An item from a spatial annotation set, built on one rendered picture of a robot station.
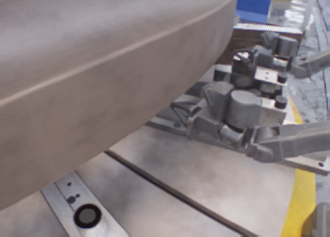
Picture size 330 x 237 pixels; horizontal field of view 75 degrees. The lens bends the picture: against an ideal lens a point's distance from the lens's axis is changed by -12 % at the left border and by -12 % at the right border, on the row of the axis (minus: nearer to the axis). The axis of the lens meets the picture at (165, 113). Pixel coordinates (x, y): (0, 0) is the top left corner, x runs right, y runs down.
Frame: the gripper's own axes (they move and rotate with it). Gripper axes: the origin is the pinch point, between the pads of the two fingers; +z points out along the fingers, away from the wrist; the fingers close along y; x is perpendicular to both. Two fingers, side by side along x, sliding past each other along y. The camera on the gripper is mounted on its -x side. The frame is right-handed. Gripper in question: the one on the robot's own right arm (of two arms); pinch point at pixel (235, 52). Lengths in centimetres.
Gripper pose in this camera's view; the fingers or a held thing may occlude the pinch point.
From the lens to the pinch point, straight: 95.8
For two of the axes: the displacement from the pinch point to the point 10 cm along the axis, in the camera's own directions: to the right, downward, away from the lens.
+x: 0.0, 7.9, 6.1
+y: -5.0, 5.3, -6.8
